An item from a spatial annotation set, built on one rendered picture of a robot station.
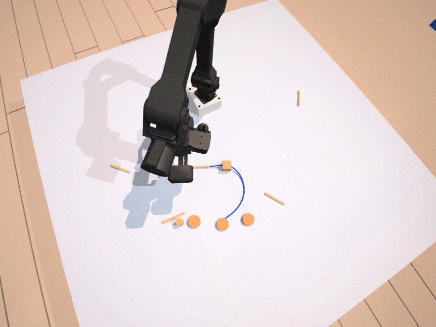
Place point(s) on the round wooden disc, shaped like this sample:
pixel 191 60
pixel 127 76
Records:
pixel 248 219
pixel 194 221

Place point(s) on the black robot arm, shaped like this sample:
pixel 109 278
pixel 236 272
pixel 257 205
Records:
pixel 167 102

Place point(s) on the light wooden block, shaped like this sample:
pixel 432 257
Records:
pixel 226 165

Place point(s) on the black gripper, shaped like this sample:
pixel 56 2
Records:
pixel 182 173

